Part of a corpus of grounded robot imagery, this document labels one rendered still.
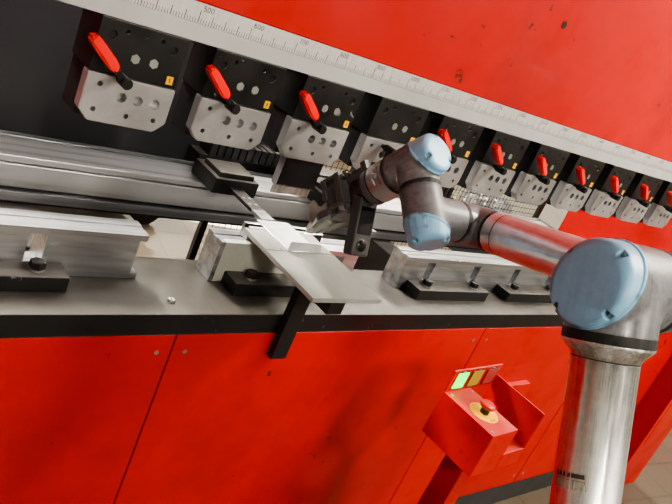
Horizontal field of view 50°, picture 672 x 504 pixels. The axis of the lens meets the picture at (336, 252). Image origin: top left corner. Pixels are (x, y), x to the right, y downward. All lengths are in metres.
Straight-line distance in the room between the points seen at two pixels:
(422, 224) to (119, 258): 0.56
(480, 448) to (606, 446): 0.74
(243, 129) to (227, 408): 0.61
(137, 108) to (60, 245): 0.28
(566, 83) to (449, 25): 0.48
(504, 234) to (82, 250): 0.74
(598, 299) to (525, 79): 0.97
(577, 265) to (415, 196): 0.37
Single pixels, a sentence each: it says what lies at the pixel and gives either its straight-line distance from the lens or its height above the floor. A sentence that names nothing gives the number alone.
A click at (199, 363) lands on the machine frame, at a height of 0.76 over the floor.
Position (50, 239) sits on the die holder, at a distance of 1.31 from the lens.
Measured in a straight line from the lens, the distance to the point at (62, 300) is 1.29.
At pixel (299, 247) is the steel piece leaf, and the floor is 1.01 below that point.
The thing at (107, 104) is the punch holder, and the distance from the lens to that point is 1.21.
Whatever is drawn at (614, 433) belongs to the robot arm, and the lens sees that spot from 0.96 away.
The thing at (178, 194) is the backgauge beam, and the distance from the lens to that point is 1.67.
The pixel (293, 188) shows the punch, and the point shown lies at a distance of 1.52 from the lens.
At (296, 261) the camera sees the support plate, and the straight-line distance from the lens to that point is 1.42.
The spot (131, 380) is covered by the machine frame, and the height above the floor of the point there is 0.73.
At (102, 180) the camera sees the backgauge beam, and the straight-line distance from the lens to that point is 1.59.
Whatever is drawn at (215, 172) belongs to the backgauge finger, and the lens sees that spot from 1.66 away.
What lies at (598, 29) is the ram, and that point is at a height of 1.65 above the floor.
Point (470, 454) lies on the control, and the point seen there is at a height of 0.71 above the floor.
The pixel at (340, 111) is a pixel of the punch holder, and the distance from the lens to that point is 1.45.
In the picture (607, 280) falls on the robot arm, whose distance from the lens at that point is 0.92.
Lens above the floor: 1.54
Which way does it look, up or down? 20 degrees down
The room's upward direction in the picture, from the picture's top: 24 degrees clockwise
